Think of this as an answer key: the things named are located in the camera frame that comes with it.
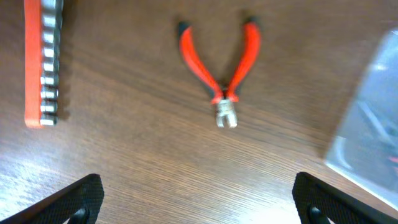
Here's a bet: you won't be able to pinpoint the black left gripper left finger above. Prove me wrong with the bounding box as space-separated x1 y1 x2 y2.
1 174 104 224

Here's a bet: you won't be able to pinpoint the red black side cutters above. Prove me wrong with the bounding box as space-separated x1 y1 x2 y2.
178 17 262 128

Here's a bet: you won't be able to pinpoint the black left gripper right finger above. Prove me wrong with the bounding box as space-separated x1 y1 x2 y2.
292 172 397 224

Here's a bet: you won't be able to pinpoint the orange socket bit rail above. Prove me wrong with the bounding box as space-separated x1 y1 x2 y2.
24 0 64 129

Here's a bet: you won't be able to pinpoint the clear plastic container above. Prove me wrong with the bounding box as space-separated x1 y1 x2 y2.
325 29 397 208

